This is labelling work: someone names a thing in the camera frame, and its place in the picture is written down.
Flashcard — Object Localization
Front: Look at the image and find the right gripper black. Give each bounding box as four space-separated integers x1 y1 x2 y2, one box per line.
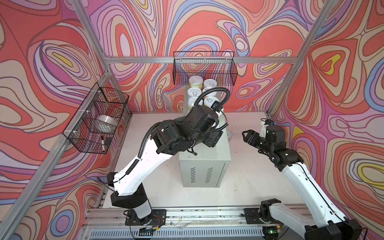
242 129 273 155

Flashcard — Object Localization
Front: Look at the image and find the blue white labelled can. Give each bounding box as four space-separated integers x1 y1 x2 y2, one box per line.
187 88 202 98

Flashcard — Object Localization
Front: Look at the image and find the peach labelled can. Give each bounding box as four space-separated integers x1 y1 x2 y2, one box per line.
202 87 217 97

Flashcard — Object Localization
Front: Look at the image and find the can row back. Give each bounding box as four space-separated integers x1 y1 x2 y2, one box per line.
227 130 233 142

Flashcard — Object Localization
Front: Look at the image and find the pink labelled can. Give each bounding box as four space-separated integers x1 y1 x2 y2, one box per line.
203 79 218 88

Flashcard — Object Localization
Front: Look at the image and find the orange green labelled can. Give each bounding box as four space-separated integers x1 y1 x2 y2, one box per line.
189 76 204 89

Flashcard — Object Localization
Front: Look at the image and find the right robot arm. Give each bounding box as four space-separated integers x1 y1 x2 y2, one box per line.
242 125 368 240

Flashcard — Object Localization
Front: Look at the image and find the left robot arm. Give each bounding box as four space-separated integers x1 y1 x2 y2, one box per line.
104 87 231 222

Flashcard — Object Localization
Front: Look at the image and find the grey metal cabinet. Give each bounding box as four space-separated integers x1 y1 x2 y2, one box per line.
179 84 232 189

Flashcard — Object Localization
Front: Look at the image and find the green circuit board right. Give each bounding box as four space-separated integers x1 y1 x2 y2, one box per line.
263 227 282 235

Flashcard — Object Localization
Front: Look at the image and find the green circuit board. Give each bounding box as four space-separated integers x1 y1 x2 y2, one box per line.
139 228 159 236
263 227 282 235

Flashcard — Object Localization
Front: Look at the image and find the silver tape roll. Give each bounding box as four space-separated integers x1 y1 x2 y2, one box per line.
95 115 118 133

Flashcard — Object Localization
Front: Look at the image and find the green circuit board left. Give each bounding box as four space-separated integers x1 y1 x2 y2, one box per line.
139 228 159 236

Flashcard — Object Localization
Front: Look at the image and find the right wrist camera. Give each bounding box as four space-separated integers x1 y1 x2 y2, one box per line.
260 118 275 137

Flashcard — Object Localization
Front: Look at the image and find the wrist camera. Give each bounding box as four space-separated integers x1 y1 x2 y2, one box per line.
211 101 220 110
260 118 275 137

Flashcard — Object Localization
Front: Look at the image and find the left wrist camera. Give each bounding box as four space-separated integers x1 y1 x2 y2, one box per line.
211 101 220 110

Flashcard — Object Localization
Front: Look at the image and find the black wire basket back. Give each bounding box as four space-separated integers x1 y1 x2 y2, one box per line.
173 50 238 88

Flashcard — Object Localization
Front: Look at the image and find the black wire basket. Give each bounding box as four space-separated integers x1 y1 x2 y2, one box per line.
63 83 129 154
173 50 238 88

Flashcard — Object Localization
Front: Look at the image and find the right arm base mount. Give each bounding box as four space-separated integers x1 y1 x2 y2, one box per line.
241 208 284 226

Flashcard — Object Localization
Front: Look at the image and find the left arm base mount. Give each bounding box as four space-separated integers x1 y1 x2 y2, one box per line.
123 209 167 227

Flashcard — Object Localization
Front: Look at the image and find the black wire basket left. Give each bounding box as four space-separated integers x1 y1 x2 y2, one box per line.
63 83 129 154

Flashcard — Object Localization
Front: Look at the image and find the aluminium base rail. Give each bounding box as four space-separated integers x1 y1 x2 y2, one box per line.
80 206 289 240

